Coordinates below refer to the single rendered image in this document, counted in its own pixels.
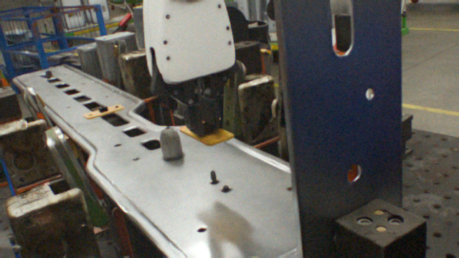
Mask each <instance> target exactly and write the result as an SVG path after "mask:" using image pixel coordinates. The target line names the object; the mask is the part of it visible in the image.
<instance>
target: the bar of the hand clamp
mask: <svg viewBox="0 0 459 258"><path fill-rule="evenodd" d="M267 14H268V17H269V18H270V20H272V21H275V12H274V4H273V0H270V1H269V3H268V6H267ZM278 121H279V122H285V111H284V102H283V87H282V80H281V71H280V60H279V91H278Z"/></svg>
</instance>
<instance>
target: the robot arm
mask: <svg viewBox="0 0 459 258"><path fill-rule="evenodd" d="M330 6H331V15H333V14H350V15H351V0H330ZM143 31H144V40H145V47H146V58H147V63H148V70H149V73H150V76H151V86H150V91H151V92H152V93H153V94H154V95H160V96H167V97H172V98H174V99H175V100H176V101H177V102H179V103H181V107H182V111H183V115H184V119H185V124H186V127H187V128H188V129H189V130H190V131H191V132H193V133H195V134H197V135H203V134H204V127H203V122H202V114H201V109H200V106H199V105H198V104H196V102H195V99H194V91H193V86H192V82H191V81H192V80H195V79H199V78H202V87H203V91H204V94H203V95H201V103H202V112H203V116H204V122H205V123H211V124H213V126H214V129H216V130H219V129H221V123H220V119H221V117H222V116H221V111H220V106H219V98H220V97H221V95H222V89H223V87H224V85H225V84H226V82H227V80H228V79H229V78H231V77H233V76H234V75H235V74H236V73H238V71H239V70H240V66H239V65H238V63H237V60H236V59H235V44H234V39H233V35H232V28H231V24H230V21H229V19H228V15H227V10H226V7H225V5H224V0H144V3H143ZM165 82H166V83H168V84H173V85H174V86H172V85H166V84H165Z"/></svg>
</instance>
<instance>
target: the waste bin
mask: <svg viewBox="0 0 459 258"><path fill-rule="evenodd" d="M247 25H248V29H249V35H250V42H259V43H260V49H265V50H270V55H269V59H270V62H272V60H273V56H272V50H271V45H270V35H269V33H268V32H269V24H268V23H267V22H265V21H258V20H247Z"/></svg>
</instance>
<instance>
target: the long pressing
mask: <svg viewBox="0 0 459 258"><path fill-rule="evenodd" d="M47 70H51V71H52V75H53V78H49V79H47V78H43V77H41V76H42V75H46V74H45V72H46V71H47ZM53 79H58V80H60V81H59V82H56V83H52V84H50V83H49V82H48V80H53ZM12 82H13V83H14V84H15V85H16V86H17V87H18V88H19V89H20V90H21V91H22V90H23V89H25V88H27V87H29V86H30V87H31V88H32V89H33V91H34V92H36V93H37V94H38V95H39V96H40V97H41V98H42V100H43V102H44V104H45V105H46V106H45V107H44V111H45V112H46V114H47V117H48V118H49V119H50V120H51V121H52V122H54V123H55V124H56V125H57V126H58V127H59V128H60V129H61V130H62V131H63V132H64V133H65V134H66V135H67V136H69V137H70V138H71V139H72V140H73V141H74V142H75V143H76V144H77V146H78V147H79V148H80V149H81V150H82V151H84V152H85V153H86V154H87V155H89V160H88V162H87V167H86V171H87V175H88V176H89V178H90V179H91V180H92V181H93V182H94V183H95V184H96V185H97V186H98V188H99V189H100V190H101V191H102V192H103V193H104V194H105V195H106V196H107V197H108V198H109V199H110V201H111V202H112V203H113V204H114V205H115V206H116V207H117V208H118V210H119V211H121V212H122V213H123V214H124V215H125V216H126V217H127V218H128V220H129V221H130V222H131V223H132V224H133V225H134V226H135V228H137V230H138V231H139V232H140V233H141V234H142V235H143V236H144V237H145V238H146V240H148V241H149V242H150V243H151V244H152V245H153V246H154V247H155V248H156V250H157V251H158V252H159V253H160V254H161V256H162V257H163V258H250V257H260V258H298V245H297V237H296V229H295V214H294V207H293V192H292V190H288V189H289V188H291V187H292V184H291V177H290V163H289V162H287V161H284V160H283V159H281V158H278V157H275V156H273V155H270V154H269V153H266V152H265V151H262V150H260V149H258V148H255V147H252V146H251V145H248V144H246V143H245V142H243V141H241V140H238V139H236V138H232V139H229V140H226V141H223V142H222V143H220V144H217V145H213V146H206V145H204V144H202V143H201V142H199V141H198V140H196V139H194V138H192V137H190V136H188V135H186V134H184V133H181V132H180V131H179V128H182V127H185V125H183V126H159V125H155V124H153V123H151V122H149V121H148V120H146V119H144V118H143V117H141V116H140V115H139V114H141V113H142V112H143V111H144V110H145V109H146V103H145V101H144V100H142V99H140V98H137V97H135V96H133V95H131V94H129V93H127V92H125V91H123V90H121V89H119V88H117V87H114V86H112V85H110V84H108V83H107V82H103V81H102V80H99V79H98V78H96V77H93V76H91V75H89V74H87V73H85V72H82V71H80V70H77V69H75V68H74V67H71V66H69V65H67V64H62V65H60V66H59V67H53V68H49V69H46V70H40V71H37V72H31V73H28V74H24V75H22V76H19V77H16V78H14V79H13V80H12ZM58 85H67V86H68V87H66V88H63V89H58V88H56V87H55V86H58ZM70 90H75V91H77V92H79V93H77V94H74V95H67V94H65V92H67V91H70ZM82 96H85V97H88V98H89V99H91V100H89V101H85V102H78V101H76V100H74V99H75V98H77V97H82ZM92 102H96V103H97V104H99V105H106V106H108V107H111V106H114V105H122V106H123V107H124V109H122V110H118V111H115V112H112V113H108V114H105V115H101V116H98V118H93V119H90V120H86V119H85V118H84V117H83V114H85V113H91V112H92V110H90V109H88V108H86V107H85V106H83V105H86V104H89V103H92ZM110 114H115V115H117V116H118V117H120V118H121V119H122V120H124V121H126V122H127V123H129V124H126V125H122V126H119V127H114V126H113V125H111V124H110V123H108V122H107V121H105V120H104V119H102V117H103V116H106V115H110ZM166 127H170V128H174V129H175V130H176V131H177V133H178V134H179V137H180V141H181V148H182V153H183V156H182V157H181V158H179V159H177V160H174V161H165V160H164V157H163V153H162V150H161V148H159V149H156V150H148V149H147V148H145V147H143V146H142V145H143V144H144V143H146V142H149V141H151V140H158V141H160V135H161V131H162V130H163V129H164V128H166ZM136 128H138V129H139V130H142V131H143V132H144V133H145V134H143V135H140V136H137V137H130V136H128V135H126V134H125V133H124V132H125V131H127V130H132V129H136ZM117 145H119V146H118V147H116V146H117ZM137 158H139V159H138V160H137V161H135V159H137ZM212 171H215V173H216V175H217V181H219V183H217V184H211V182H212V180H211V172H212ZM224 185H228V186H229V188H230V189H231V191H229V192H227V193H224V192H222V189H223V186H224ZM199 229H206V231H203V232H198V230H199Z"/></svg>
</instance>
